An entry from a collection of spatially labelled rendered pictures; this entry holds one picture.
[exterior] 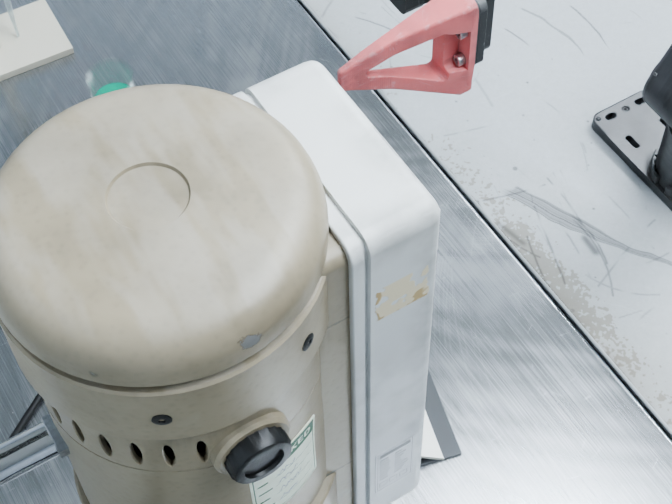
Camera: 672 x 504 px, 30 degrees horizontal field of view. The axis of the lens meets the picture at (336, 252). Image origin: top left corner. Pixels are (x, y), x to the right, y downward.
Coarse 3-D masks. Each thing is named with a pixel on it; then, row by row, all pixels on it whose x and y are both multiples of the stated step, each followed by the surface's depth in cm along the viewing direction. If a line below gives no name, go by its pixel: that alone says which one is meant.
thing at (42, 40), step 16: (0, 16) 126; (16, 16) 126; (32, 16) 126; (48, 16) 126; (0, 32) 125; (32, 32) 125; (48, 32) 125; (0, 48) 124; (16, 48) 124; (32, 48) 123; (48, 48) 123; (64, 48) 123; (0, 64) 122; (16, 64) 122; (32, 64) 122; (0, 80) 122
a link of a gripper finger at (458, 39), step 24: (432, 0) 66; (456, 0) 66; (480, 0) 65; (408, 24) 66; (432, 24) 66; (456, 24) 66; (480, 24) 66; (384, 48) 66; (408, 48) 67; (432, 48) 69; (456, 48) 69; (480, 48) 68; (360, 72) 67; (384, 72) 68; (408, 72) 69; (432, 72) 70; (456, 72) 69
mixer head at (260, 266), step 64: (320, 64) 41; (64, 128) 37; (128, 128) 37; (192, 128) 37; (256, 128) 37; (320, 128) 39; (0, 192) 36; (64, 192) 36; (128, 192) 36; (192, 192) 36; (256, 192) 36; (320, 192) 36; (384, 192) 38; (0, 256) 35; (64, 256) 34; (128, 256) 34; (192, 256) 34; (256, 256) 34; (320, 256) 36; (384, 256) 37; (0, 320) 36; (64, 320) 34; (128, 320) 33; (192, 320) 33; (256, 320) 34; (320, 320) 38; (384, 320) 40; (64, 384) 35; (128, 384) 34; (192, 384) 35; (256, 384) 36; (320, 384) 41; (384, 384) 44; (128, 448) 38; (192, 448) 38; (256, 448) 38; (320, 448) 45; (384, 448) 48
